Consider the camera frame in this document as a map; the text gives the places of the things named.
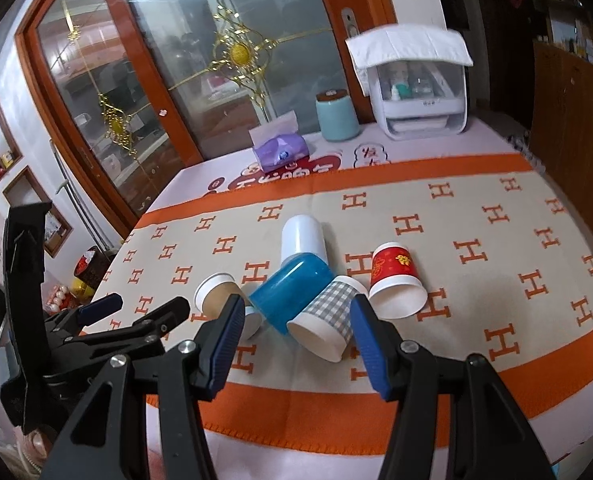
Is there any dark wooden cabinet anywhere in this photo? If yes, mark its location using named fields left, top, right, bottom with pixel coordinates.
left=529, top=42, right=593, bottom=235

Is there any grey plaid paper cup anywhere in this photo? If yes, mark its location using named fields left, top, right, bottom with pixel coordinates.
left=287, top=275, right=368, bottom=363

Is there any white folded cloth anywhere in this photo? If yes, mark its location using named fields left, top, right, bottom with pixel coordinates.
left=345, top=24, right=474, bottom=96

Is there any brown sleeve paper cup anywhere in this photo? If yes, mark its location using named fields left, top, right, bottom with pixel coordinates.
left=193, top=272, right=263, bottom=341

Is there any purple tissue pack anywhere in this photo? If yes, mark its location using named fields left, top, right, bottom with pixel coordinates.
left=249, top=110, right=309, bottom=174

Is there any orange beige H-pattern blanket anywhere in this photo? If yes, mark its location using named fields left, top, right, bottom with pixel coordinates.
left=87, top=154, right=593, bottom=459

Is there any red yellow gift box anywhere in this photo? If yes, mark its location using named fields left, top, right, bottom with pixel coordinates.
left=70, top=246, right=112, bottom=304

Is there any white plastic cup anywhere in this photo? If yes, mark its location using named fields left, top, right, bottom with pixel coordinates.
left=280, top=214, right=328, bottom=263

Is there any red paper cup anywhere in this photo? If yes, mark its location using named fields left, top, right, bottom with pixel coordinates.
left=368, top=242, right=427, bottom=320

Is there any white cosmetic storage box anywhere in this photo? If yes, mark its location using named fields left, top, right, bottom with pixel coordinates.
left=367, top=61, right=467, bottom=141

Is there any teal canister with lid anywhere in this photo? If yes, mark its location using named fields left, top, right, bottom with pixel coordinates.
left=316, top=89, right=360, bottom=142

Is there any wooden glass sliding door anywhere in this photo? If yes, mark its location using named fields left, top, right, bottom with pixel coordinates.
left=16, top=0, right=396, bottom=235

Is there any blue translucent plastic cup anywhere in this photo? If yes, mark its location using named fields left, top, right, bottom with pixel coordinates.
left=250, top=252, right=335, bottom=335

